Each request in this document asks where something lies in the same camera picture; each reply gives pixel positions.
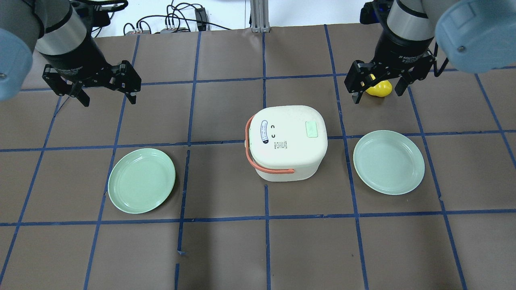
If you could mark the left green plate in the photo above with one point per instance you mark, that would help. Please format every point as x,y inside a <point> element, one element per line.
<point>141,181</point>

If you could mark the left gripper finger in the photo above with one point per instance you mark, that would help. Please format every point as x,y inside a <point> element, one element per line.
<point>60,86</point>
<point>124,78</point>

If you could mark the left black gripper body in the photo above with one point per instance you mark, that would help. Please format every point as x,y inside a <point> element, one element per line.
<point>75,55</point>

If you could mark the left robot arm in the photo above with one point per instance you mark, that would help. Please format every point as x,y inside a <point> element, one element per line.
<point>61,31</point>

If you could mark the black power adapter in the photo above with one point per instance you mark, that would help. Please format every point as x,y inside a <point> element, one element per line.
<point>201,19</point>

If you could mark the green plate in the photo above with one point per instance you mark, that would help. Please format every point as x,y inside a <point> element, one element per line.
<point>388,162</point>
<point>141,181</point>

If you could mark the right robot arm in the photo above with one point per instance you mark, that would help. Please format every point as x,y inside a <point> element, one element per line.
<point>418,36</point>

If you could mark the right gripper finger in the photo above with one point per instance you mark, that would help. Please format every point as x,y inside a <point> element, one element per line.
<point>359,79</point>
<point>418,72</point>

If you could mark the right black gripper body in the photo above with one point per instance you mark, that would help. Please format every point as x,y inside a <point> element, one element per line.
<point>399,52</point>

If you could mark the aluminium frame post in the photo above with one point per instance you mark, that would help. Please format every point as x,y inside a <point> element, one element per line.
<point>259,16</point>

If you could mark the yellow lemon toy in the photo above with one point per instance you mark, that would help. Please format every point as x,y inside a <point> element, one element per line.
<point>382,89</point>

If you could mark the right green plate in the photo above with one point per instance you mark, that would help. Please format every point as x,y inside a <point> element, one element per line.
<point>388,162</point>

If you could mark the white rice cooker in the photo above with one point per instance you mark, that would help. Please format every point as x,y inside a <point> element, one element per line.
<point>286,143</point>

